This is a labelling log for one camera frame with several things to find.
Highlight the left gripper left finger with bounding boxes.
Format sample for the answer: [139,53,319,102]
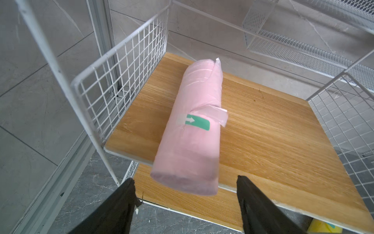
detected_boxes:
[70,178,142,234]

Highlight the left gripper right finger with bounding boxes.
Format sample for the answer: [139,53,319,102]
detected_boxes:
[237,175,306,234]

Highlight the pink roll small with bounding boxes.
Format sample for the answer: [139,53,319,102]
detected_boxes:
[151,58,228,196]

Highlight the yellow roll near shelf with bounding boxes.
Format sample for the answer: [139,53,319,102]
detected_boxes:
[307,219,343,234]

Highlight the white wire three-tier shelf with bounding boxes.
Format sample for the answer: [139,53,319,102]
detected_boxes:
[17,1,374,234]

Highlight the white wire wall basket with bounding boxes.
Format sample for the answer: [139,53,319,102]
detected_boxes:
[242,1,374,91]

